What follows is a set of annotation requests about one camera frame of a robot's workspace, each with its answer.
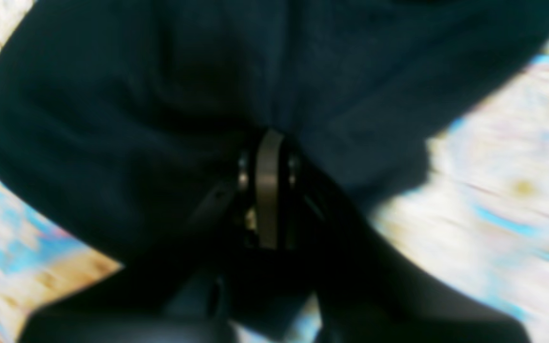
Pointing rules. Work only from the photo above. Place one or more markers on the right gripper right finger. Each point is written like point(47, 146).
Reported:
point(366, 290)

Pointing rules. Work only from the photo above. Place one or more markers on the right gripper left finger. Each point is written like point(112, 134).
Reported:
point(180, 291)

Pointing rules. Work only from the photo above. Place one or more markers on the black T-shirt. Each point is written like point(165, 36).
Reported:
point(118, 117)

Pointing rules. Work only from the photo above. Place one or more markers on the patterned tablecloth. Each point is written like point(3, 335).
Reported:
point(481, 223)

